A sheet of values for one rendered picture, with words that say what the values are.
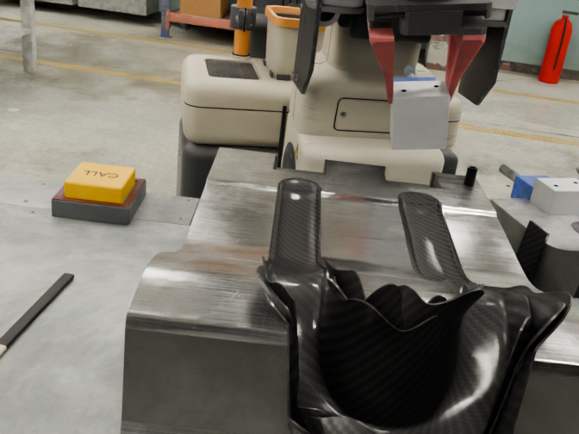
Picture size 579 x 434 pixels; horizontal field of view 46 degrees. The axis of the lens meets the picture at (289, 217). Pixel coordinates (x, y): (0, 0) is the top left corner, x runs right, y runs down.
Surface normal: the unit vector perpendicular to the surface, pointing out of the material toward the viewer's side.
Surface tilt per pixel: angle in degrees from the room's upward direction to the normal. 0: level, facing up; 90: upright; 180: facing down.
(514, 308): 90
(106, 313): 0
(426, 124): 100
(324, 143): 8
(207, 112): 90
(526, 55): 90
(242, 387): 84
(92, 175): 0
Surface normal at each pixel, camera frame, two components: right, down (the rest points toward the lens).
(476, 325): 0.11, -0.57
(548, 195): -0.96, 0.01
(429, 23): -0.06, 0.55
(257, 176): 0.11, -0.90
